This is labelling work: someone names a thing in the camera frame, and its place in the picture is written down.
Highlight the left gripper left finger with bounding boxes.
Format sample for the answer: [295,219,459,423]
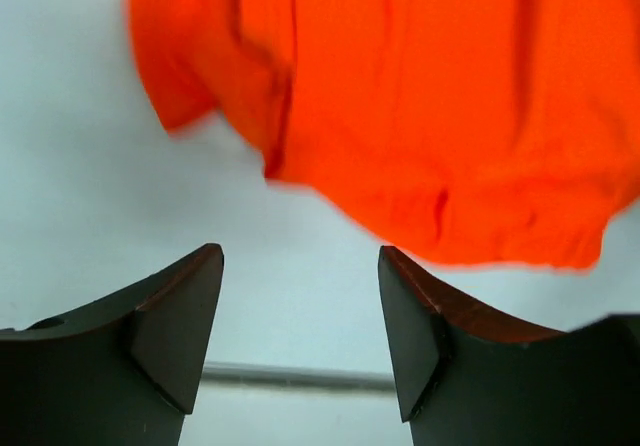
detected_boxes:
[1,244,224,445]

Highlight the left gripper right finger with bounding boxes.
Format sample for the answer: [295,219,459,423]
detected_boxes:
[378,246,639,445]

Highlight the orange shorts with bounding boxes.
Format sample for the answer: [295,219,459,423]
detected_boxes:
[127,0,639,269]

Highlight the aluminium front rail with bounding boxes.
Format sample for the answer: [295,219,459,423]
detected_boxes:
[201,362,395,394]

